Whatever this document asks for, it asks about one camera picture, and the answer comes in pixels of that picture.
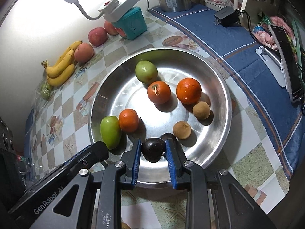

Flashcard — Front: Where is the dark plum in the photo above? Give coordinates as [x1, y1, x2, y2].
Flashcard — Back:
[141, 138, 166, 163]
[160, 132, 178, 145]

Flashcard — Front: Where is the orange tangerine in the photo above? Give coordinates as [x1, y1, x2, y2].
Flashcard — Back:
[176, 77, 202, 105]
[119, 109, 139, 133]

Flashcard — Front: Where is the orange with sticker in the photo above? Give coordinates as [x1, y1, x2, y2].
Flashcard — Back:
[147, 81, 171, 105]

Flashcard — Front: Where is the glass mug with sticker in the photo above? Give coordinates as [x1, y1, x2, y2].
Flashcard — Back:
[17, 155, 32, 175]

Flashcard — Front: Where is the large steel plate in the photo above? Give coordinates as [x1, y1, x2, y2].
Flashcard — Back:
[88, 46, 233, 185]

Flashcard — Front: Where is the checkered printed tablecloth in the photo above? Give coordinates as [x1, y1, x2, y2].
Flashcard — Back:
[23, 3, 303, 229]

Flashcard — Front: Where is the clear box of green fruit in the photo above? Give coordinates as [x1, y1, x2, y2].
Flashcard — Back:
[33, 80, 53, 109]

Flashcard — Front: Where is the yellow banana bunch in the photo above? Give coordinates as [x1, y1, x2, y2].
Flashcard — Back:
[41, 40, 83, 87]

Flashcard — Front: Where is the front red apple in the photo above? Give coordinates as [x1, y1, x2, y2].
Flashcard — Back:
[74, 43, 95, 64]

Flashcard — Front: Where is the red apple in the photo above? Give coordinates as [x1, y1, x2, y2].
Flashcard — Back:
[74, 43, 95, 64]
[88, 27, 108, 47]
[104, 21, 119, 36]

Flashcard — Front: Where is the white phone stand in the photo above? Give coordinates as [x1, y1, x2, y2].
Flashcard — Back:
[255, 46, 286, 88]

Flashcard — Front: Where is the teal box with red crab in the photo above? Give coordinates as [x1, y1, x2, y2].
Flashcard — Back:
[112, 7, 147, 40]

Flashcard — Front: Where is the middle red apple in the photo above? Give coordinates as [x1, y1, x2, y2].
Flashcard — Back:
[88, 27, 108, 47]

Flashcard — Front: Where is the far red apple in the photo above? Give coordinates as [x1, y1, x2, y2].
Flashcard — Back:
[104, 21, 119, 36]

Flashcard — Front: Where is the black smartphone on stand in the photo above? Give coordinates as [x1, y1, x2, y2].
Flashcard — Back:
[268, 24, 303, 103]

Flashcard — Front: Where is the white power adapter lamp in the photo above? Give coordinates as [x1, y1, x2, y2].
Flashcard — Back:
[59, 0, 149, 23]

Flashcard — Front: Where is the black charger with cable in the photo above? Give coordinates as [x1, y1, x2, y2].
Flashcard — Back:
[214, 6, 251, 32]

